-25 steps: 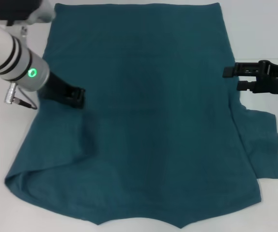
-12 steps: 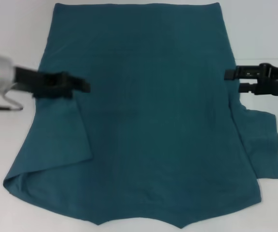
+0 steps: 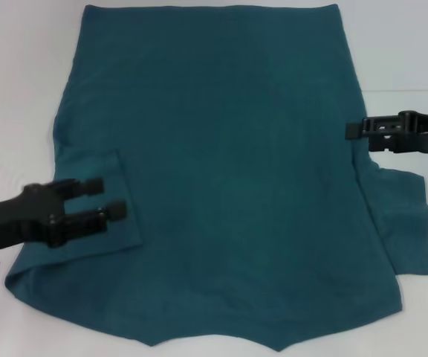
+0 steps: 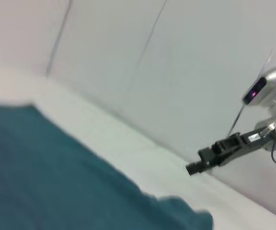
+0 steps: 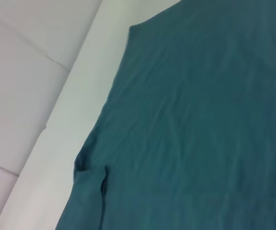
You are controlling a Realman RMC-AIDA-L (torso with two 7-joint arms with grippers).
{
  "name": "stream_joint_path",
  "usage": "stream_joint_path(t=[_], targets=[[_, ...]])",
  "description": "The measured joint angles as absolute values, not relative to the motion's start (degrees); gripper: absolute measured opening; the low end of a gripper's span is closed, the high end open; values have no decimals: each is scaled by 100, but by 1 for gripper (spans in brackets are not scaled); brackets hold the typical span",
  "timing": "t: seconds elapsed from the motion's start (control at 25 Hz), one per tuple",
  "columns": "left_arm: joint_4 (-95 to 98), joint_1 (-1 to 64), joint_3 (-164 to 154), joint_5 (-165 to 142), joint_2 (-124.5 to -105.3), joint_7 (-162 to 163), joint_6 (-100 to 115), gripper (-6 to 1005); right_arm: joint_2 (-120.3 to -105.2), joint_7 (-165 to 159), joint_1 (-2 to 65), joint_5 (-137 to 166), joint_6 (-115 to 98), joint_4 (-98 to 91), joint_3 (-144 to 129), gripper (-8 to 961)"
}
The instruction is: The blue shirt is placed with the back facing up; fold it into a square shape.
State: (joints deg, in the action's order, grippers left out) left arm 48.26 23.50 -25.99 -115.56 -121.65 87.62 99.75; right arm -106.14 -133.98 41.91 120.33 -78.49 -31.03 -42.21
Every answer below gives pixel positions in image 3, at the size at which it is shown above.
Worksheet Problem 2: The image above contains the teal blue t-shirt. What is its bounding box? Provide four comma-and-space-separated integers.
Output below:
4, 3, 428, 353

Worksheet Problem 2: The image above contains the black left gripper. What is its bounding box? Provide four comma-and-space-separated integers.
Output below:
0, 177, 129, 259

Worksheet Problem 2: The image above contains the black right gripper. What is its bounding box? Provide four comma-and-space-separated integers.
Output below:
345, 109, 428, 155

